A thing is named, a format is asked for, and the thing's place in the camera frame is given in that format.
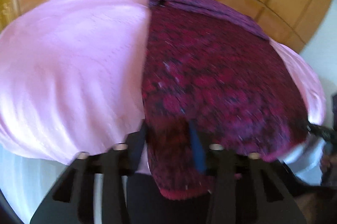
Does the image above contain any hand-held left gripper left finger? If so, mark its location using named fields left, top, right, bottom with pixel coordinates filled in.
left=30, top=123, right=148, bottom=224

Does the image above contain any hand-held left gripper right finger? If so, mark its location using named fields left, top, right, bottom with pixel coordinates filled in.
left=188, top=121, right=307, bottom=224

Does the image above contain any pink bed sheet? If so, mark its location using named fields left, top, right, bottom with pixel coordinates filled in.
left=0, top=0, right=324, bottom=181

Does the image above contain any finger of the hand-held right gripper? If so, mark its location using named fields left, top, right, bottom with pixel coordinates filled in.
left=305, top=123, right=337, bottom=142

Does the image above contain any dark red floral garment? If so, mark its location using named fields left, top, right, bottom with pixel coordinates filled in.
left=141, top=0, right=309, bottom=200

